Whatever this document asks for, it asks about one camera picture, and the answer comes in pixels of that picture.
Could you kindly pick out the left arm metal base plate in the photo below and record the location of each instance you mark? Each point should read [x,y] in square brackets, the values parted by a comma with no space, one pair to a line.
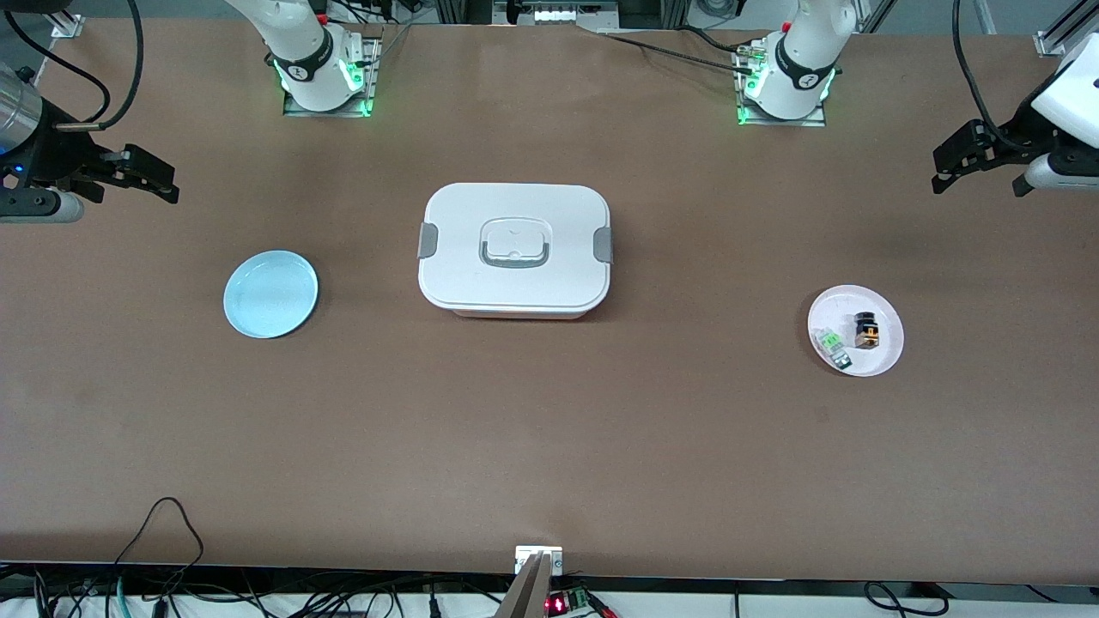
[816,120]

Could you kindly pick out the small metal bracket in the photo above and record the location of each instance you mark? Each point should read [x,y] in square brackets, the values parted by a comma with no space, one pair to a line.
[524,558]

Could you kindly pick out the aluminium camera mount bar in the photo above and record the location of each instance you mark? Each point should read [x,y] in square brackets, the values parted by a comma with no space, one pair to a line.
[528,592]

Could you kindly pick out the white round plate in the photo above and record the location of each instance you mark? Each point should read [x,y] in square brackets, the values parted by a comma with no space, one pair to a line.
[889,352]

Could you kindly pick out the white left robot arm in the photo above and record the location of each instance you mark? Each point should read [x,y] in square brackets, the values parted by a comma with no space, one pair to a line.
[798,60]

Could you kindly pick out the white lidded storage box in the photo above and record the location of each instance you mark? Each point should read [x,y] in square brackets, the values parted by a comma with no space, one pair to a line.
[515,283]

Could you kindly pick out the metal frame with light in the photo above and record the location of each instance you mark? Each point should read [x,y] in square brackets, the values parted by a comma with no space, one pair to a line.
[558,15]

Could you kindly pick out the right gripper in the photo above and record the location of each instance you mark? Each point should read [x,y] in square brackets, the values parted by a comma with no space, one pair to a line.
[55,154]

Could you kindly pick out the light blue plate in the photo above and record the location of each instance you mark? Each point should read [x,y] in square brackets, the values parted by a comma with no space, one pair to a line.
[270,294]

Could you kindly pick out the aluminium frame post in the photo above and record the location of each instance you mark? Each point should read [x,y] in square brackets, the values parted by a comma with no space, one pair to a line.
[64,26]
[1052,41]

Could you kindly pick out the orange switch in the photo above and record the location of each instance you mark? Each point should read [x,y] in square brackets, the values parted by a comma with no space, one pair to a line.
[866,332]

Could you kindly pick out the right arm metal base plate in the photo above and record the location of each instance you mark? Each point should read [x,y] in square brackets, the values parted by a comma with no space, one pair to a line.
[371,69]

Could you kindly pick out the green switch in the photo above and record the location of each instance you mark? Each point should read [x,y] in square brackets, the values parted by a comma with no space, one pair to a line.
[833,346]

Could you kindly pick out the circuit board with red light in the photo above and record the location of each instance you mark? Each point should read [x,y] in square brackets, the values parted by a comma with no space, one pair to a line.
[567,602]

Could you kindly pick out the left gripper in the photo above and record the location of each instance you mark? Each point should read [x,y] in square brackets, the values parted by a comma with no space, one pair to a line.
[1016,135]

